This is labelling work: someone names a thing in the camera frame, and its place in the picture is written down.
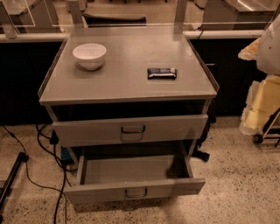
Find grey drawer cabinet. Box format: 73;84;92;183
37;25;221;165

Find dark blue snack bar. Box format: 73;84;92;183
147;68;178;80

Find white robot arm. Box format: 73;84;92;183
238;15;280;75

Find grey drawer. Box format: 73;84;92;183
65;146;205;204
52;115;207;147

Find black strap behind cabinet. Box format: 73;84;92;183
192;99;217;163

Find wheeled cart base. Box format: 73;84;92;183
253;108;280;147

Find black floor stand bar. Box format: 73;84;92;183
0;151;30;224

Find white ceramic bowl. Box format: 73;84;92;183
73;43;107;70

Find black floor cables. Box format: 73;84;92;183
2;123;78;224

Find blue box behind cabinet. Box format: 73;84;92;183
60;147;73;163

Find grey top drawer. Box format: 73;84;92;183
52;115;207;147

